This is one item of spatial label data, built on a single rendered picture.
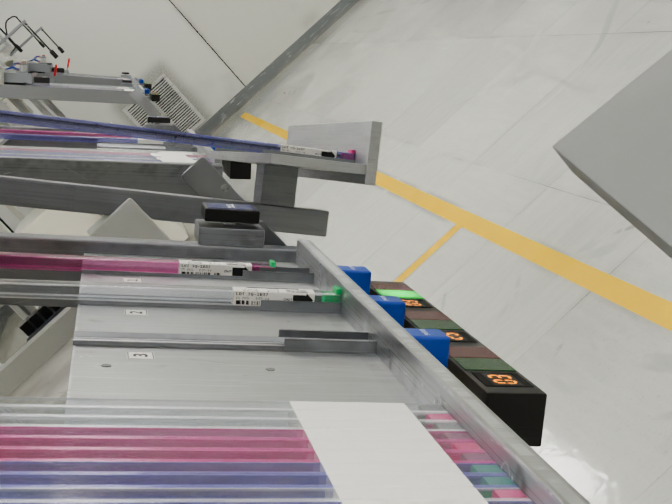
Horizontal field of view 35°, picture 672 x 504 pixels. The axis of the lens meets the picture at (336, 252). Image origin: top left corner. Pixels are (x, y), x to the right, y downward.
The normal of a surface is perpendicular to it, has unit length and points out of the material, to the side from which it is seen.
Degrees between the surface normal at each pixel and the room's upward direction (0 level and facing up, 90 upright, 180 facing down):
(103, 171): 90
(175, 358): 46
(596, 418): 0
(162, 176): 90
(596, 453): 0
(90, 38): 90
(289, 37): 90
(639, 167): 0
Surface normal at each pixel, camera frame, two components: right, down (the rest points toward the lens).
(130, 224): 0.29, 0.10
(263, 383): 0.08, -0.98
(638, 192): -0.64, -0.72
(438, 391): -0.98, -0.04
